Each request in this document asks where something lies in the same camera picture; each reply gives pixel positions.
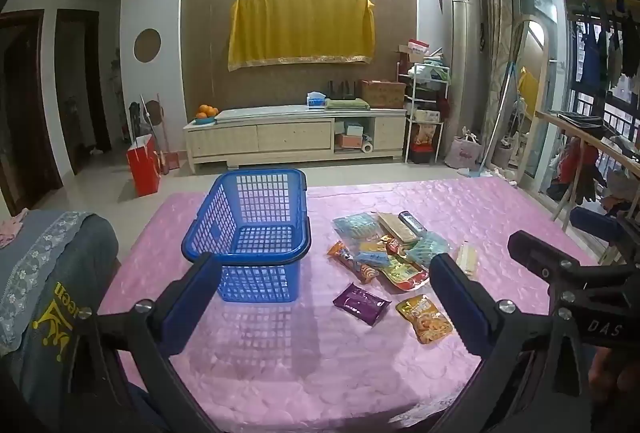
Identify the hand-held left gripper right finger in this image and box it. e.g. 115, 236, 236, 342
429, 254, 601, 433

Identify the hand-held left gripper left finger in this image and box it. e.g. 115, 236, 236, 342
62, 252, 223, 433

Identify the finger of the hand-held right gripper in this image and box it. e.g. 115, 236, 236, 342
507, 230, 601, 289
569, 205, 640, 266

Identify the golden yellow food packet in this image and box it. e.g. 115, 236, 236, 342
396, 294, 454, 345

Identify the cream stick packet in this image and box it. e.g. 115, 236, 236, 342
456, 241, 479, 276

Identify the red and green packet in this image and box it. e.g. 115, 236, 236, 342
377, 254, 431, 289

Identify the purple foil packet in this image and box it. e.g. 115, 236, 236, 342
333, 283, 392, 327

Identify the dark blue gum tube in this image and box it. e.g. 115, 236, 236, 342
398, 211, 427, 234

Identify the blue plastic basket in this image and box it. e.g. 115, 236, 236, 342
181, 168, 312, 304

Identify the small blue packet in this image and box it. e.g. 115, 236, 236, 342
354, 250, 392, 268

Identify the orange cartoon sausage packet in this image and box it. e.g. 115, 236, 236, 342
327, 241, 381, 285

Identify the light blue striped packet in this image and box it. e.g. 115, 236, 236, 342
333, 213, 383, 246

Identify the person's right hand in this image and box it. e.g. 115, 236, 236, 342
587, 345, 640, 409

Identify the wooden clothes rack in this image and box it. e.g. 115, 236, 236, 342
535, 110, 640, 234

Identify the arched standing mirror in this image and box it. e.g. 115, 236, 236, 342
500, 15, 558, 194

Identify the pink tote bag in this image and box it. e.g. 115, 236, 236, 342
444, 128, 485, 171

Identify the red paper bag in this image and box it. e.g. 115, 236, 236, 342
126, 133, 162, 198

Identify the grey lace-trimmed chair cover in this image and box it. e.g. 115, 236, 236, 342
0, 210, 120, 414

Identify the broom and dustpan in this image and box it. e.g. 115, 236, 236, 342
127, 94, 181, 174

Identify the row of hanging clothes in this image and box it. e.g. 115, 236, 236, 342
570, 0, 640, 88

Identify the white metal shelf rack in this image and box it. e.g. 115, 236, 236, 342
397, 62, 451, 164

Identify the pink crumpled cloth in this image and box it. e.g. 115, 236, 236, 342
0, 208, 30, 249

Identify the beige low cabinet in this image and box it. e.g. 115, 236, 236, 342
182, 104, 408, 174

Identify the silver tower air conditioner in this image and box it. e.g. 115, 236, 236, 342
440, 0, 483, 158

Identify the patterned beige curtain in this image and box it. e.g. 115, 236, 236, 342
470, 0, 516, 164

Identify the brown cardboard box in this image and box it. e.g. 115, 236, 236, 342
359, 79, 407, 110

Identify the green folded cloth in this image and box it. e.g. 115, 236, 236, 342
325, 98, 371, 111

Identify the black router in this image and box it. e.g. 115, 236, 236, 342
327, 80, 357, 100

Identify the dark wooden door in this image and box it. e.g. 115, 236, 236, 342
0, 10, 63, 214

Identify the yellow cloth cover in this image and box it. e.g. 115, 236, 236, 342
228, 0, 376, 72

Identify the blue-handled mop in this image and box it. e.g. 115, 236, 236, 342
457, 63, 516, 178

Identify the round brown wall plaque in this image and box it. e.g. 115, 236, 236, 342
133, 29, 162, 62

